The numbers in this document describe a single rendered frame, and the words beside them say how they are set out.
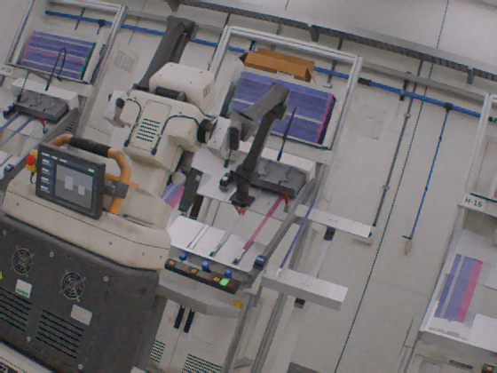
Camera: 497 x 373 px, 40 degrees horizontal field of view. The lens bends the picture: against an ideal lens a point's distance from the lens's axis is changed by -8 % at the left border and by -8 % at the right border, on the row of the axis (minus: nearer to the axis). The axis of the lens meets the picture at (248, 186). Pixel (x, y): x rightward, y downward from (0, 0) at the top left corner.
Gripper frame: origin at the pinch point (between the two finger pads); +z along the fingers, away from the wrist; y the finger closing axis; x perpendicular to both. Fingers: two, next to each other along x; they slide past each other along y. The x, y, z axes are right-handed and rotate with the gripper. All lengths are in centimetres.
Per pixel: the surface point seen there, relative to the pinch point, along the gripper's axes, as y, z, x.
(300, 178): -16.2, -6.8, -29.1
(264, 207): -7.2, 0.2, -9.4
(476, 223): -104, 6, -52
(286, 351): -44, 29, 44
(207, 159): 34.1, -1.1, -29.3
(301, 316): -45, 17, 32
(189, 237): 14.1, 2.0, 23.6
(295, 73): 17, -23, -98
